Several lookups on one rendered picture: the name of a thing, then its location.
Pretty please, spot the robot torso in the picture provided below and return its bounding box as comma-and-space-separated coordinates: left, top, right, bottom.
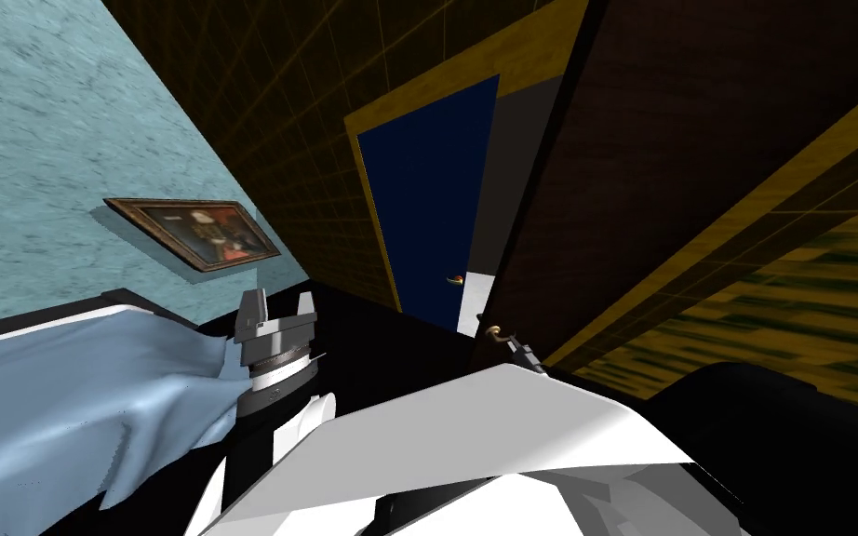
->
197, 336, 752, 536

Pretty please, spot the dark brown wooden door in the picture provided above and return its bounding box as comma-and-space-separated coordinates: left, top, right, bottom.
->
469, 0, 858, 371

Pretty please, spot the brown framed wall picture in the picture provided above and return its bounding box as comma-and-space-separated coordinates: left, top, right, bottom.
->
102, 196, 283, 275

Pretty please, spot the bed with pale blue sheet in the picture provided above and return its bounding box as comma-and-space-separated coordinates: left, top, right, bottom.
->
0, 287, 253, 536

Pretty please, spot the dark blue door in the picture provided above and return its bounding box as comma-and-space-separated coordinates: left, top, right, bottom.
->
355, 74, 502, 333

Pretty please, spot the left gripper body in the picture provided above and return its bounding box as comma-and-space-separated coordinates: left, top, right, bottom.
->
233, 312, 319, 366

